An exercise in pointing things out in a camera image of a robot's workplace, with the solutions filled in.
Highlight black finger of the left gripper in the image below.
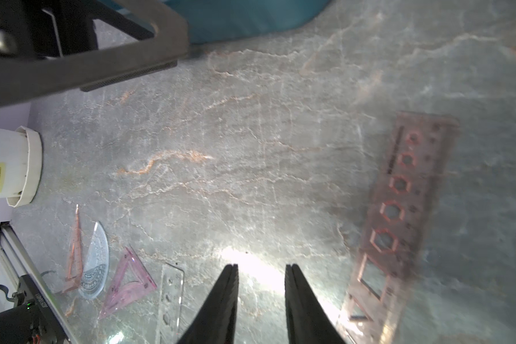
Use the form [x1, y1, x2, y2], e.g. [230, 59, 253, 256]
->
[0, 1, 189, 107]

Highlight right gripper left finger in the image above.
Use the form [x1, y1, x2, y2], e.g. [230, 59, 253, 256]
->
[178, 265, 239, 344]

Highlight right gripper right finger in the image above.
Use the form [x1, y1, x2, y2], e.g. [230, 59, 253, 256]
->
[285, 265, 345, 344]

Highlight clear straight ruler bottom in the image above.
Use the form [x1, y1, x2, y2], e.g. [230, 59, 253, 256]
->
[155, 264, 184, 344]

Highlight teal plastic storage box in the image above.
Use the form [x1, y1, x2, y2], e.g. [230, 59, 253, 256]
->
[164, 0, 329, 44]

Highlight potted green plant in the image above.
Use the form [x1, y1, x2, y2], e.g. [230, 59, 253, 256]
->
[0, 126, 43, 208]

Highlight pink triangle ruler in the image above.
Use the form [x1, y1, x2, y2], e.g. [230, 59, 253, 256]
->
[98, 246, 157, 320]

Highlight blue protractor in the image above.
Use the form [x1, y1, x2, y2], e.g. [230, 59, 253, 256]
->
[79, 222, 110, 300]

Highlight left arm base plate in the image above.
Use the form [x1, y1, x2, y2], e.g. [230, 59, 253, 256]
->
[0, 275, 69, 343]

